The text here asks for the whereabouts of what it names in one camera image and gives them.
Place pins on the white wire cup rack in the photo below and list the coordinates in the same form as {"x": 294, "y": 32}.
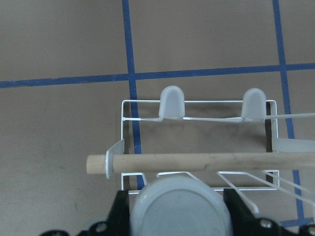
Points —
{"x": 173, "y": 136}

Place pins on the grey-blue plastic cup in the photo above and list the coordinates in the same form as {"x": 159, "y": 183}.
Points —
{"x": 179, "y": 206}

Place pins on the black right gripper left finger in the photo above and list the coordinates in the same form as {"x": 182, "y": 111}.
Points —
{"x": 118, "y": 218}

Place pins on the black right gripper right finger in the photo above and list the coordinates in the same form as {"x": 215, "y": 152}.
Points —
{"x": 241, "y": 216}

